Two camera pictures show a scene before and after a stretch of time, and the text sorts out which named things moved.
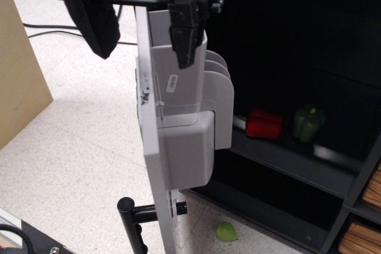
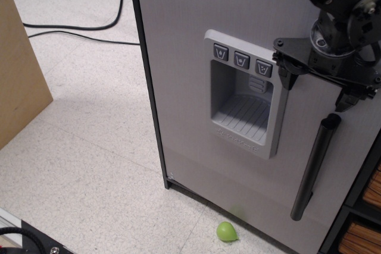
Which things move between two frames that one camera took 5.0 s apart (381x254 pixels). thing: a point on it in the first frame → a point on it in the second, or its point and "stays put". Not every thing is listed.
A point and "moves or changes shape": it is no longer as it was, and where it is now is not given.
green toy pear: x=225 y=232 stays put
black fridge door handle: x=134 y=215 → x=314 y=172
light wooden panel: x=24 y=93 stays put
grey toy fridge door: x=186 y=113 moves or changes shape
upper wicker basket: x=372 y=194 stays put
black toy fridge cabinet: x=291 y=44 → x=355 y=208
